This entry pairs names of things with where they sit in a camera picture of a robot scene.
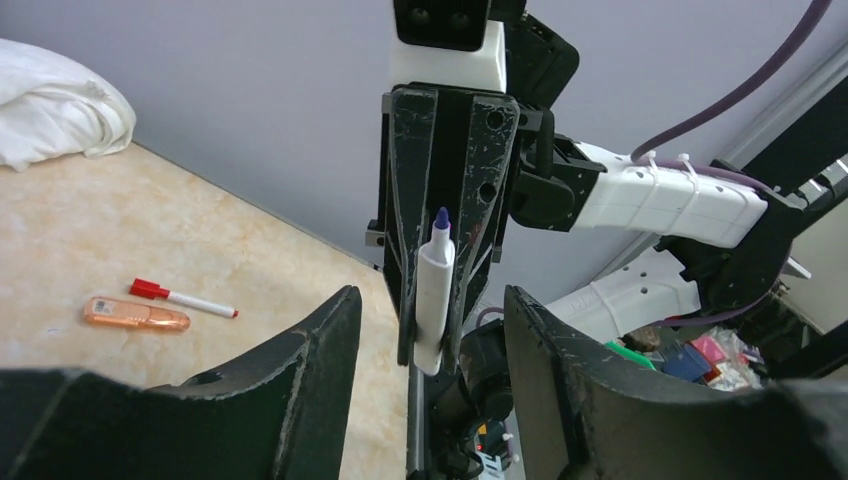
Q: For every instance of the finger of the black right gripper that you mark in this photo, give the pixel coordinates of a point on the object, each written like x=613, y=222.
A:
x=407, y=145
x=492, y=129

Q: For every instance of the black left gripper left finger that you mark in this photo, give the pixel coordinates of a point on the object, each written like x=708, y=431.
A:
x=278, y=411

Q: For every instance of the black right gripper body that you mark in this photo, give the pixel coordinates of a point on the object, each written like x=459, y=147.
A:
x=468, y=48

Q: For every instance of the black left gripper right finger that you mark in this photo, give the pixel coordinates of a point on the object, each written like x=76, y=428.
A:
x=585, y=412

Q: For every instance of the white purple-tip marker pen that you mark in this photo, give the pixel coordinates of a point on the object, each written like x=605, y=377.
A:
x=434, y=274

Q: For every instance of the white red-cap marker pen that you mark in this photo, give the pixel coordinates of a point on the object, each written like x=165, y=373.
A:
x=150, y=290

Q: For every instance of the orange highlighter pen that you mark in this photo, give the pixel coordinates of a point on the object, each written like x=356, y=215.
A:
x=104, y=311

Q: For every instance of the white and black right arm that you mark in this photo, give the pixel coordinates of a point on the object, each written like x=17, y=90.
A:
x=725, y=237

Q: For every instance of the white crumpled cloth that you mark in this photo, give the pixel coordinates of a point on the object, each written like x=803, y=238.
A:
x=52, y=106

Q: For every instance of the aluminium frame rail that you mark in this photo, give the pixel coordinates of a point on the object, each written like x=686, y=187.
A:
x=788, y=108

